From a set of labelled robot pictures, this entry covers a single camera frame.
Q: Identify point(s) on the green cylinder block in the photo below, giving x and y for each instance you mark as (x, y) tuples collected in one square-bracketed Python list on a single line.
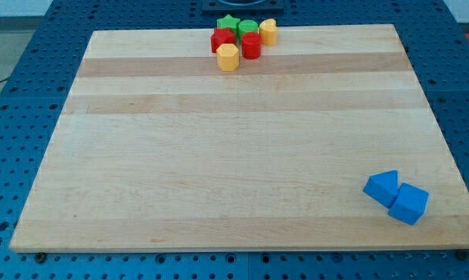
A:
[(246, 26)]

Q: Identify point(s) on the blue cube block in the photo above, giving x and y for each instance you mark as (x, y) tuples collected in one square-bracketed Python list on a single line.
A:
[(409, 205)]

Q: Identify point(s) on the yellow heart block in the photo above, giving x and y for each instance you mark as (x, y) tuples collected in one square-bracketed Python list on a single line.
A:
[(268, 31)]

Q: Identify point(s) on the green star block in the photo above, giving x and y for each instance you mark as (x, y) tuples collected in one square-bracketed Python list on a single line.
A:
[(228, 21)]

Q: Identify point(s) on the red cylinder block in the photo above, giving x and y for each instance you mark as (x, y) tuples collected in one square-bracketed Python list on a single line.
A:
[(251, 45)]

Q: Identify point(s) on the yellow hexagon block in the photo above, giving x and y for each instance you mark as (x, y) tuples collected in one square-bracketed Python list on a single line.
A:
[(228, 58)]

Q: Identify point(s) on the red star block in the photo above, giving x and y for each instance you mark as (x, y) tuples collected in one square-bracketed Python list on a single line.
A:
[(221, 36)]

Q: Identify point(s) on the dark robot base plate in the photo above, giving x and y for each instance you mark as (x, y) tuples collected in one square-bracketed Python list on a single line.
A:
[(242, 5)]

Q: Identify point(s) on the wooden board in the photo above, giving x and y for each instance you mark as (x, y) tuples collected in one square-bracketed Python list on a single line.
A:
[(158, 150)]

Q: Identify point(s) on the blue triangular block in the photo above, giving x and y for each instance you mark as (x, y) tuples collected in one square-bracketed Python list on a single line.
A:
[(383, 187)]

